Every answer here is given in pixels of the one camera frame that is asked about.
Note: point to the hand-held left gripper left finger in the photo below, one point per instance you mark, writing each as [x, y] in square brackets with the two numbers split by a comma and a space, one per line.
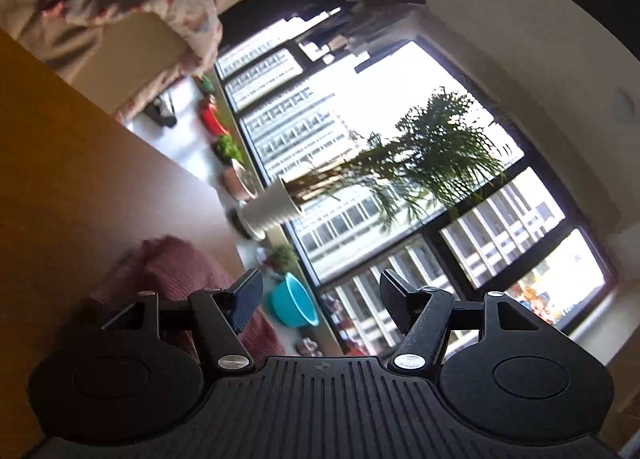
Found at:
[247, 299]

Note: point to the pink ribbed garment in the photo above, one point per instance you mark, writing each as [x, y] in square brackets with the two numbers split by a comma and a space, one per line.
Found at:
[175, 264]

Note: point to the palm plant in white planter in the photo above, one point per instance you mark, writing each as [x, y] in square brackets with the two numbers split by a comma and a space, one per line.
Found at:
[270, 206]

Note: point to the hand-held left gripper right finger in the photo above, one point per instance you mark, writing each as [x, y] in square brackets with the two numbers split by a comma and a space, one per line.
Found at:
[395, 301]

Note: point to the red planter tray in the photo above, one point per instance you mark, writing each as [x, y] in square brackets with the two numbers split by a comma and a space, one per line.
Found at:
[212, 119]

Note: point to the small potted plant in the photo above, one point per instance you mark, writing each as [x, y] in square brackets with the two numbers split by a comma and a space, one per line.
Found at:
[282, 256]

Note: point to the white floor cleaner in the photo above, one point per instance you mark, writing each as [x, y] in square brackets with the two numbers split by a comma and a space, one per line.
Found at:
[162, 114]

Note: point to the teal basin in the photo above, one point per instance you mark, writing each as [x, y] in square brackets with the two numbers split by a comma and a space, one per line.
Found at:
[295, 299]

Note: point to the floral print pajama garment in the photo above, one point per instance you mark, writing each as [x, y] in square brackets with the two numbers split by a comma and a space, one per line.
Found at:
[185, 4]

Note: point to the beige sofa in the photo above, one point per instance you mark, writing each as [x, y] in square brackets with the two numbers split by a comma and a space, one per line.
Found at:
[135, 49]

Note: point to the brown pot with plant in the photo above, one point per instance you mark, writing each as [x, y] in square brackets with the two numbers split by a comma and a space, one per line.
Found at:
[237, 184]

